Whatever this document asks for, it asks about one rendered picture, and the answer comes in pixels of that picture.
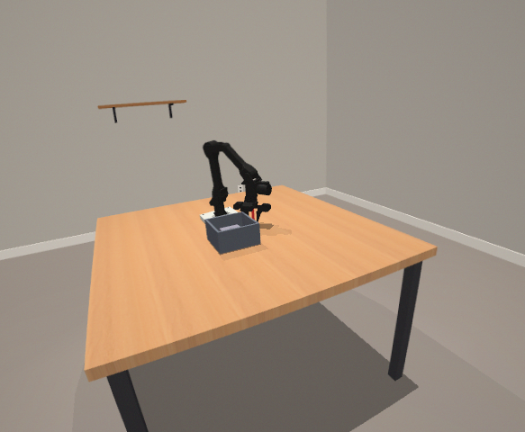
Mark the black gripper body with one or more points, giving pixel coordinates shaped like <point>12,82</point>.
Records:
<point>265,207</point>

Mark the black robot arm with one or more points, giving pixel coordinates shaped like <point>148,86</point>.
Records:
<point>247,172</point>

